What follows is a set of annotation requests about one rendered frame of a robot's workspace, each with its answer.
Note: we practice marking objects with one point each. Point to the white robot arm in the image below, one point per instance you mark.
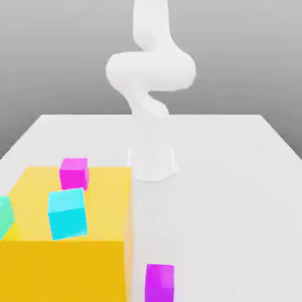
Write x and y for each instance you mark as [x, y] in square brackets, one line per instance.
[151, 70]

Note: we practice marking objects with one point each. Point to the small magenta cube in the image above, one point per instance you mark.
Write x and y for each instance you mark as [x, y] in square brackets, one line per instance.
[73, 175]

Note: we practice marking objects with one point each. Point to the small cyan cube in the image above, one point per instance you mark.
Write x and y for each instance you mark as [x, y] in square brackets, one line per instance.
[68, 217]

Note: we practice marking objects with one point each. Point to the small purple cube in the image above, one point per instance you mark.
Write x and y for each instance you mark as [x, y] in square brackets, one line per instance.
[159, 283]

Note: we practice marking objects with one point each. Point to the small green cube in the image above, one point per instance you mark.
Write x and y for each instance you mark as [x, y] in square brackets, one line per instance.
[4, 216]

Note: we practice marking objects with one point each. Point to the large yellow box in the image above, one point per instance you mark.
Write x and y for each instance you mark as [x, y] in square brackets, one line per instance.
[59, 269]

